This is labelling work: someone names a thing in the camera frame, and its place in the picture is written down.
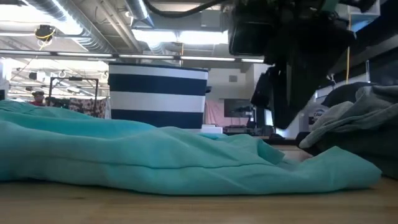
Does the navy white striped fabric bin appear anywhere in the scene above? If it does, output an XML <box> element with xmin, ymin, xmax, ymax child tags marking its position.
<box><xmin>108</xmin><ymin>62</ymin><xmax>213</xmax><ymax>130</ymax></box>

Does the dark green garment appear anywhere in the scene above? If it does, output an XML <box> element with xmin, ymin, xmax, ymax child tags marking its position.
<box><xmin>313</xmin><ymin>129</ymin><xmax>398</xmax><ymax>180</ymax></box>

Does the black aluminium table frame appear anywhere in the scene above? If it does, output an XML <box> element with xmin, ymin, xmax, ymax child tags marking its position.
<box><xmin>264</xmin><ymin>136</ymin><xmax>300</xmax><ymax>146</ymax></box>

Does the black screen panel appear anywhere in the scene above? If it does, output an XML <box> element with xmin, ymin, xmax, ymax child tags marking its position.
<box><xmin>46</xmin><ymin>96</ymin><xmax>70</xmax><ymax>109</ymax></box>

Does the silver spiral air duct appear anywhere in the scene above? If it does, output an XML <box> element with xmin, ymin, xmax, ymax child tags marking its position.
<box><xmin>24</xmin><ymin>0</ymin><xmax>144</xmax><ymax>63</ymax></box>

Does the black background frame rig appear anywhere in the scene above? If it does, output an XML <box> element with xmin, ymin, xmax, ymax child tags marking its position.
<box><xmin>48</xmin><ymin>77</ymin><xmax>100</xmax><ymax>108</ymax></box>

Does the bright green garment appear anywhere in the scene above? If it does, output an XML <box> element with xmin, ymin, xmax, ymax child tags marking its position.
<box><xmin>0</xmin><ymin>99</ymin><xmax>382</xmax><ymax>196</ymax></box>

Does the grey ceiling box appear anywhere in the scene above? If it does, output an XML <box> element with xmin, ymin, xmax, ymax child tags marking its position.
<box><xmin>201</xmin><ymin>9</ymin><xmax>224</xmax><ymax>29</ymax></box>

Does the floral hanging cloth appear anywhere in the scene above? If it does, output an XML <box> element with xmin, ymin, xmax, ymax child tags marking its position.
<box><xmin>68</xmin><ymin>98</ymin><xmax>108</xmax><ymax>119</ymax></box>

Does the long ceiling light bar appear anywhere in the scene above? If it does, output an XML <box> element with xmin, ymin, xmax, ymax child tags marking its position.
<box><xmin>0</xmin><ymin>49</ymin><xmax>265</xmax><ymax>63</ymax></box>

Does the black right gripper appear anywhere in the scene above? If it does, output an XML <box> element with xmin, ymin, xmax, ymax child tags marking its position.
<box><xmin>229</xmin><ymin>0</ymin><xmax>357</xmax><ymax>130</ymax></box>

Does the grey patterned garment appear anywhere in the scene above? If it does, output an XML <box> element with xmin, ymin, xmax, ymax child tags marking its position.
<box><xmin>298</xmin><ymin>84</ymin><xmax>398</xmax><ymax>149</ymax></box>

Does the short round air duct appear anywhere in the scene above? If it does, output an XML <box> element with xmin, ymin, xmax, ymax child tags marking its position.
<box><xmin>126</xmin><ymin>0</ymin><xmax>155</xmax><ymax>27</ymax></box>

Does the black looped camera cable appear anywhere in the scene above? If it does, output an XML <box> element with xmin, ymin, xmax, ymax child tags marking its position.
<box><xmin>142</xmin><ymin>0</ymin><xmax>231</xmax><ymax>19</ymax></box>

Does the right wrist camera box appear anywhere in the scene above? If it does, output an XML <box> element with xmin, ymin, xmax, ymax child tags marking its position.
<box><xmin>228</xmin><ymin>12</ymin><xmax>277</xmax><ymax>57</ymax></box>

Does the person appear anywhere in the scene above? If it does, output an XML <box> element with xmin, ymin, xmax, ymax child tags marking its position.
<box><xmin>29</xmin><ymin>90</ymin><xmax>47</xmax><ymax>107</ymax></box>

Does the spray bottle with blue head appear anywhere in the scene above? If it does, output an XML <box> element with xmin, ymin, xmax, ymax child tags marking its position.
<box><xmin>300</xmin><ymin>104</ymin><xmax>329</xmax><ymax>138</ymax></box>

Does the rectangular metal air duct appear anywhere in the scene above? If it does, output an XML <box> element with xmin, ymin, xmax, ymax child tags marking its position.
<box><xmin>348</xmin><ymin>0</ymin><xmax>381</xmax><ymax>32</ymax></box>

